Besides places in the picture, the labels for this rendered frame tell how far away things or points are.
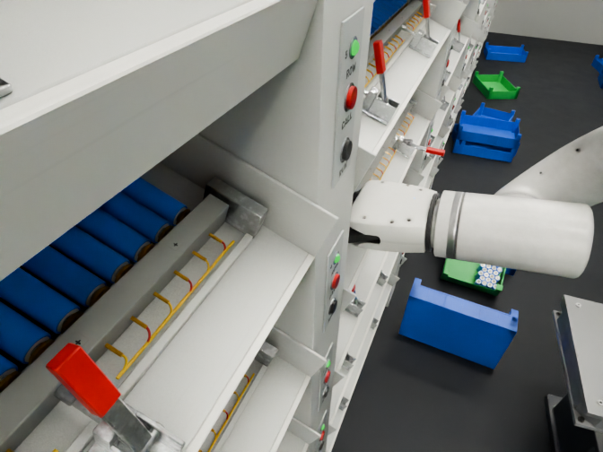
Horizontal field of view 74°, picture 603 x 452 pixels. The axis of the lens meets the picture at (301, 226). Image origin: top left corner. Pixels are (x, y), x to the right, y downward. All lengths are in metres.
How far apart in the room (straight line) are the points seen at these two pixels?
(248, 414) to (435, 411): 0.91
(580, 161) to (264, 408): 0.45
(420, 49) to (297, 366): 0.55
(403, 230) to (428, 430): 0.86
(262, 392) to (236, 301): 0.20
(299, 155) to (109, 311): 0.15
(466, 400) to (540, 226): 0.92
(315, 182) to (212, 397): 0.16
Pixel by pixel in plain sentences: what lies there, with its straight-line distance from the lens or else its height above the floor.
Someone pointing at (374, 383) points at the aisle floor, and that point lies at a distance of 1.31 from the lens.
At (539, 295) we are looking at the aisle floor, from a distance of 1.71.
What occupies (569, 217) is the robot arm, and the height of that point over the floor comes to 0.88.
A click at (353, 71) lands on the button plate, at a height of 1.04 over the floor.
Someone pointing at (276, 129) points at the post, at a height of 1.02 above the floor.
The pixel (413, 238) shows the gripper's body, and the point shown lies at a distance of 0.50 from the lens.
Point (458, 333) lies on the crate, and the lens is 1.33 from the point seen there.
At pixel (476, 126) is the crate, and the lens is 2.52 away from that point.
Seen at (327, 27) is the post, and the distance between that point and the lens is 0.25.
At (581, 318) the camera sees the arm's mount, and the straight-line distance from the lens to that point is 1.19.
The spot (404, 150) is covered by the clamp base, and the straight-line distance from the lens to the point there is 0.85.
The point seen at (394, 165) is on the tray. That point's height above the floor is 0.72.
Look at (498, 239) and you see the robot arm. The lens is 0.49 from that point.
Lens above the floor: 1.15
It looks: 41 degrees down
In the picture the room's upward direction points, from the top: straight up
